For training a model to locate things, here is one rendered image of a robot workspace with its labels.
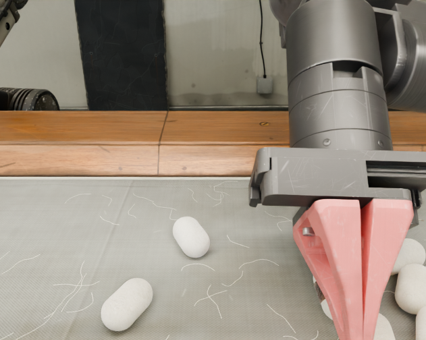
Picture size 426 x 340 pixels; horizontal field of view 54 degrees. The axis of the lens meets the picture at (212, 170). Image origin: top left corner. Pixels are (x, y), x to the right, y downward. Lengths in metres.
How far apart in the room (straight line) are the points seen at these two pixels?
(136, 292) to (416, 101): 0.21
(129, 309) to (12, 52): 2.32
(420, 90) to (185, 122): 0.25
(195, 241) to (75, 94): 2.22
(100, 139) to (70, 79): 2.04
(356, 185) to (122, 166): 0.25
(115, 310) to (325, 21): 0.20
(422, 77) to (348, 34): 0.05
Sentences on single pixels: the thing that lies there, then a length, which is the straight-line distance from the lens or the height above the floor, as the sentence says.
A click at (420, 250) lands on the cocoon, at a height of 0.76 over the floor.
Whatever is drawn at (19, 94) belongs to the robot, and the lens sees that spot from 1.00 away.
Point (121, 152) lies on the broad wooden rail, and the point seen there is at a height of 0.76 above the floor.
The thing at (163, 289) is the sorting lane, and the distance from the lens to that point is 0.28.
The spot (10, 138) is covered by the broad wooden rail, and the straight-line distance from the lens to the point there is 0.46.
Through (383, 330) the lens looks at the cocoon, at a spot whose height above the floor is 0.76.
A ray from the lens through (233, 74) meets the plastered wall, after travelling 2.35.
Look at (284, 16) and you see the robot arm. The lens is 0.34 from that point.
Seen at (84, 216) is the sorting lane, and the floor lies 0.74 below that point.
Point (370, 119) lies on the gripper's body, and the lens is 0.24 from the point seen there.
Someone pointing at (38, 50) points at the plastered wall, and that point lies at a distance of 2.47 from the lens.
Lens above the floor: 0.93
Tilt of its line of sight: 28 degrees down
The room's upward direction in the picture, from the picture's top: straight up
